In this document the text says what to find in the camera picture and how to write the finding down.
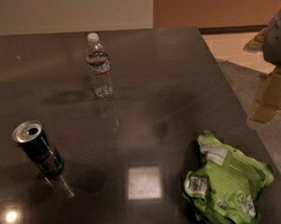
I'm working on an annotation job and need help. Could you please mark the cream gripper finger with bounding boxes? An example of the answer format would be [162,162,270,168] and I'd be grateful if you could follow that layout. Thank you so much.
[247,28,266,49]
[246,67,281,130]

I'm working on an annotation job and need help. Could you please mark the clear plastic water bottle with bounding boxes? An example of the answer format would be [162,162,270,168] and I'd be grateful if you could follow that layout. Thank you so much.
[85,33,114,99]

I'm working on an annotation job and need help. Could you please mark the red bull can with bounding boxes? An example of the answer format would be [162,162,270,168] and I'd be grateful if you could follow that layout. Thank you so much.
[12,120,63,177]

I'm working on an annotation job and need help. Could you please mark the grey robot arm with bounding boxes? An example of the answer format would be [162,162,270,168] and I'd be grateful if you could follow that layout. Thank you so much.
[246,8,281,130]

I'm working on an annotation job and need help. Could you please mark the green rice chip bag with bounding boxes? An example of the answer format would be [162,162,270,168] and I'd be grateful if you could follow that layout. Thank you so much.
[182,131,274,224]

